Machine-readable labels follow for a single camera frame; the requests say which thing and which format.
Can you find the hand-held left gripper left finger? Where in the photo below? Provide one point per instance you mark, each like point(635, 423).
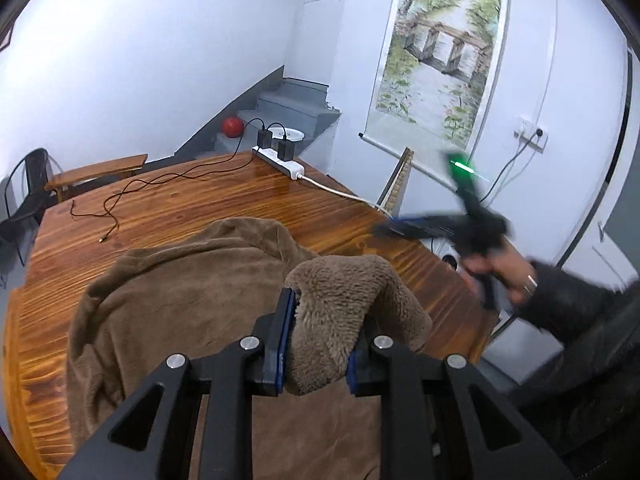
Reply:
point(286, 332)

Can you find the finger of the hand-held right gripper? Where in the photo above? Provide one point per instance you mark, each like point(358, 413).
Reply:
point(415, 220)
point(415, 233)

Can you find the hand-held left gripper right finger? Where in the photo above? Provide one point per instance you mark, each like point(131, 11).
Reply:
point(371, 371)

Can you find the brown fleece garment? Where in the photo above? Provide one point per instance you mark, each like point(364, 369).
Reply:
point(175, 300)

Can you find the person's right forearm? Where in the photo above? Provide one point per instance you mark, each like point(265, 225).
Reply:
point(575, 300)

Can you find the person's right hand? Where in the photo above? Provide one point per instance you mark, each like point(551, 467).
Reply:
point(515, 270)

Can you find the white electric heater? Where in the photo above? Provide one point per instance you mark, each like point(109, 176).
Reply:
point(447, 255)

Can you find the grey door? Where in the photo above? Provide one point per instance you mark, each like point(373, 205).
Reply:
point(620, 260)

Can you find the white round disc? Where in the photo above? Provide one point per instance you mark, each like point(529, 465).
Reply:
point(296, 135)

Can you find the black charger plug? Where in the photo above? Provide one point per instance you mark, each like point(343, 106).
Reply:
point(264, 139)
point(287, 148)

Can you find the white power strip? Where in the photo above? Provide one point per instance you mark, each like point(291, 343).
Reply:
point(280, 162)

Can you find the grey concrete stairs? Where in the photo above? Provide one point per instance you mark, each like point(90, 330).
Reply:
point(300, 110)

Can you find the landscape scroll painting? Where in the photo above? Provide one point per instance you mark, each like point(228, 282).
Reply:
point(440, 60)

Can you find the red ball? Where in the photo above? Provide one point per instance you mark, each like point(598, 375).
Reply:
point(232, 127)

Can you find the person's torso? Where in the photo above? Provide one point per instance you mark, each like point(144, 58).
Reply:
point(600, 410)

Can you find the wooden bench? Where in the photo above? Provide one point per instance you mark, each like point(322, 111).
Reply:
point(95, 170)

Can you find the black mesh chair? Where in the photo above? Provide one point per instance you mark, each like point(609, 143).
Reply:
point(36, 167)

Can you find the white wall socket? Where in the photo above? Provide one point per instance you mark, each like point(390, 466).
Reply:
point(530, 132)

